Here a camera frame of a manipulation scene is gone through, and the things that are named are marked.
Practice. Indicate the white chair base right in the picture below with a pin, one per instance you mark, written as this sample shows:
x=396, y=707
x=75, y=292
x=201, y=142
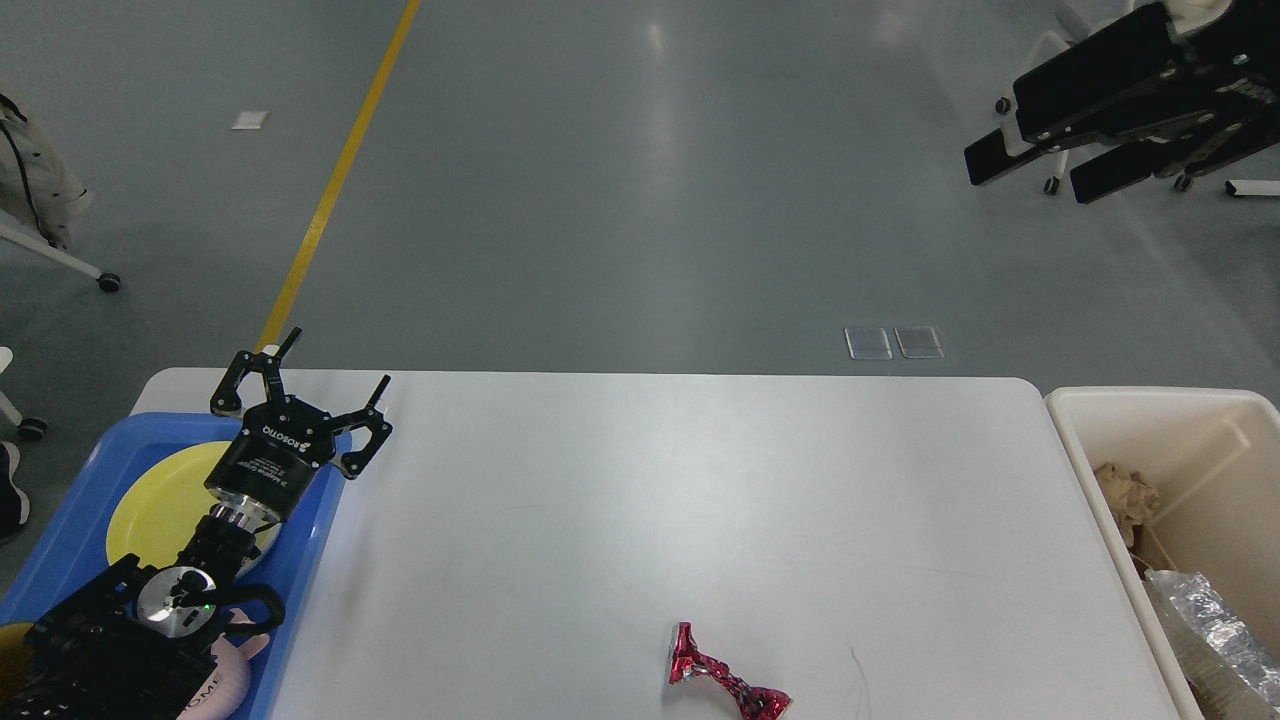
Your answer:
x=1253, y=188

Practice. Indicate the right clear floor plate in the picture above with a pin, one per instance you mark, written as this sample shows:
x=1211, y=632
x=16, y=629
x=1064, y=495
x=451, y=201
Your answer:
x=919, y=342

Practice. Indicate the beige plastic bin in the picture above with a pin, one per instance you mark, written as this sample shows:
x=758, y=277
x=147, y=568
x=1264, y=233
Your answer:
x=1212, y=456

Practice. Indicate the pink ceramic mug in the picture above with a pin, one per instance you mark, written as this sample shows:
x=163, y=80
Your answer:
x=228, y=685

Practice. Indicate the blue ceramic mug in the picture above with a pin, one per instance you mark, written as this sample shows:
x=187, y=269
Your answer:
x=15, y=658

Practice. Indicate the left clear floor plate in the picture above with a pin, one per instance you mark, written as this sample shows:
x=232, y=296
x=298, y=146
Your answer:
x=869, y=344

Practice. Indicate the yellow plastic plate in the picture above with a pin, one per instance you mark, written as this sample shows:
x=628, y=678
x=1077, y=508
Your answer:
x=158, y=514

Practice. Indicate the brown paper ball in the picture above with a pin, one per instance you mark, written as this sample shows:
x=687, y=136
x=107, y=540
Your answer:
x=1131, y=500

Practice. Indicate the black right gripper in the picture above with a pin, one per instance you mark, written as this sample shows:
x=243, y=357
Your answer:
x=1250, y=40

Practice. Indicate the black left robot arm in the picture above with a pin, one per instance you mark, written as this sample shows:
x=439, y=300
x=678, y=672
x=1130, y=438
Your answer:
x=137, y=642

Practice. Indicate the blue plastic tray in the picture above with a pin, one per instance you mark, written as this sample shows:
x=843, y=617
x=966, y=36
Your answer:
x=72, y=550

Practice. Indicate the aluminium foil tray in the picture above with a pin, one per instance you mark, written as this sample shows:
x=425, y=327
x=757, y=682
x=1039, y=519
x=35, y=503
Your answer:
x=1229, y=669

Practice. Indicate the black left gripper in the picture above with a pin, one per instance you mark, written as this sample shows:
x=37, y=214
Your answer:
x=283, y=442

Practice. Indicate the clear floor plate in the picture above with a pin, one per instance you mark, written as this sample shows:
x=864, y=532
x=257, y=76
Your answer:
x=869, y=344
x=919, y=342

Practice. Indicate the red foil wrapper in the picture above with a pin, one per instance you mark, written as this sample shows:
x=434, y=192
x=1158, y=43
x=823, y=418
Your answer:
x=685, y=661

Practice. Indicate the person in black trousers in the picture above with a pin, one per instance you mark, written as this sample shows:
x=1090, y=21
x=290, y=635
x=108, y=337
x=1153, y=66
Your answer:
x=14, y=501

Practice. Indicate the chair with beige coat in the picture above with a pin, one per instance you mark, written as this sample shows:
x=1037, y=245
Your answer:
x=42, y=193

